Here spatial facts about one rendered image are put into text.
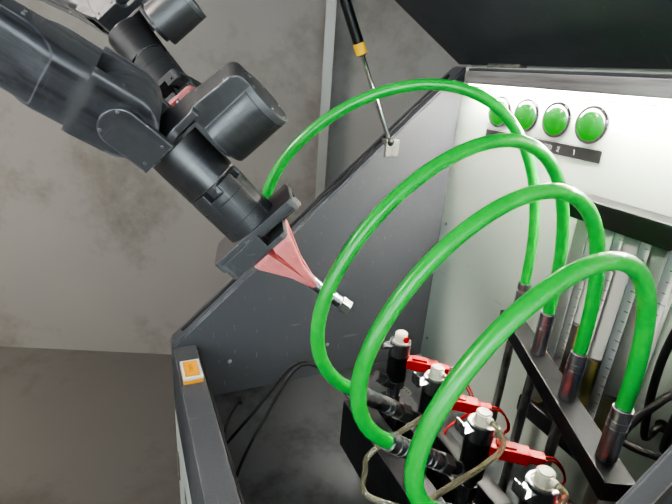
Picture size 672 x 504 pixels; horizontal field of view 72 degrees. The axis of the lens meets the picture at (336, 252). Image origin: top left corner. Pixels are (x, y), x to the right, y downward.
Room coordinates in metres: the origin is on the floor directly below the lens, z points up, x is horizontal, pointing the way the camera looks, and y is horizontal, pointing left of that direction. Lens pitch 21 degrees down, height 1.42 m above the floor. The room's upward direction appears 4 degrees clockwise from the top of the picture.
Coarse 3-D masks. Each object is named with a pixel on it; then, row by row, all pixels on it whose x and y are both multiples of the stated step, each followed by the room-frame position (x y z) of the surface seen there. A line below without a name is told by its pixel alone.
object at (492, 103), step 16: (416, 80) 0.61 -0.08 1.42; (432, 80) 0.61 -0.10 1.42; (448, 80) 0.61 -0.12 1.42; (368, 96) 0.60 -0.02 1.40; (384, 96) 0.60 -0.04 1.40; (480, 96) 0.61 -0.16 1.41; (336, 112) 0.60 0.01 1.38; (496, 112) 0.61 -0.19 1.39; (320, 128) 0.60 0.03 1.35; (512, 128) 0.61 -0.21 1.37; (304, 144) 0.60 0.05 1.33; (288, 160) 0.60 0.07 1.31; (528, 160) 0.61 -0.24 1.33; (272, 176) 0.60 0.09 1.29; (528, 176) 0.61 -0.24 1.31; (272, 192) 0.60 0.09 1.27; (528, 240) 0.62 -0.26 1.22; (528, 256) 0.61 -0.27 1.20; (528, 272) 0.61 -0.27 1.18; (528, 288) 0.61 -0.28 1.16
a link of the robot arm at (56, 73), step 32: (0, 0) 0.37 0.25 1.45; (0, 32) 0.35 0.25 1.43; (32, 32) 0.36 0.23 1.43; (64, 32) 0.40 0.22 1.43; (0, 64) 0.36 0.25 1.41; (32, 64) 0.36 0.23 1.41; (64, 64) 0.36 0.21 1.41; (96, 64) 0.39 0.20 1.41; (128, 64) 0.43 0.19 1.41; (32, 96) 0.36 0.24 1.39; (64, 96) 0.37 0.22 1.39; (96, 96) 0.37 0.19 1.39; (128, 96) 0.38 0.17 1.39; (160, 96) 0.44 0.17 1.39; (64, 128) 0.38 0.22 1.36
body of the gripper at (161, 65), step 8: (152, 48) 0.66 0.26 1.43; (160, 48) 0.67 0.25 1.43; (136, 56) 0.65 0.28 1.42; (144, 56) 0.65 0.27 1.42; (152, 56) 0.65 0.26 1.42; (160, 56) 0.66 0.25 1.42; (168, 56) 0.67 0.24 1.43; (136, 64) 0.65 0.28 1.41; (144, 64) 0.65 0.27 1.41; (152, 64) 0.65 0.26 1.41; (160, 64) 0.65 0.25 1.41; (168, 64) 0.65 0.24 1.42; (176, 64) 0.67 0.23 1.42; (152, 72) 0.64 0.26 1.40; (160, 72) 0.64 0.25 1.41; (168, 72) 0.62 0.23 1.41; (176, 72) 0.62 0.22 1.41; (184, 72) 0.67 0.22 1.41; (160, 80) 0.61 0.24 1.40; (168, 80) 0.61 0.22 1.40; (176, 80) 0.62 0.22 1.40; (184, 80) 0.64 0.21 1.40; (160, 88) 0.62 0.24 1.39; (168, 88) 0.63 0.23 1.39
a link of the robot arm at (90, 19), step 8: (40, 0) 0.83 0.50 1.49; (48, 0) 0.79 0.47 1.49; (56, 0) 0.76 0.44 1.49; (64, 0) 0.74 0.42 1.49; (72, 0) 0.73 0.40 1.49; (80, 0) 0.72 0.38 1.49; (120, 0) 0.70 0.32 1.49; (128, 0) 0.72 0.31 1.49; (64, 8) 0.76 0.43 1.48; (72, 8) 0.73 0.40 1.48; (80, 8) 0.71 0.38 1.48; (88, 8) 0.70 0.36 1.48; (80, 16) 0.74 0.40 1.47; (88, 16) 0.71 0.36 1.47; (88, 24) 0.77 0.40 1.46; (96, 24) 0.74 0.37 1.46; (104, 32) 0.75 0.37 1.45
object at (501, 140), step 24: (480, 144) 0.45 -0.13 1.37; (504, 144) 0.47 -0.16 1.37; (528, 144) 0.48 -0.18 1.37; (432, 168) 0.43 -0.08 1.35; (552, 168) 0.50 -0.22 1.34; (408, 192) 0.42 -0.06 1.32; (384, 216) 0.41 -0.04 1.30; (360, 240) 0.40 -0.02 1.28; (336, 264) 0.40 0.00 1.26; (552, 264) 0.53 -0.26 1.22; (336, 288) 0.39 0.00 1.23; (552, 312) 0.52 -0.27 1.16; (312, 336) 0.39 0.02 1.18; (336, 384) 0.40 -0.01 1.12; (384, 408) 0.42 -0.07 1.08; (408, 408) 0.44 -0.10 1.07
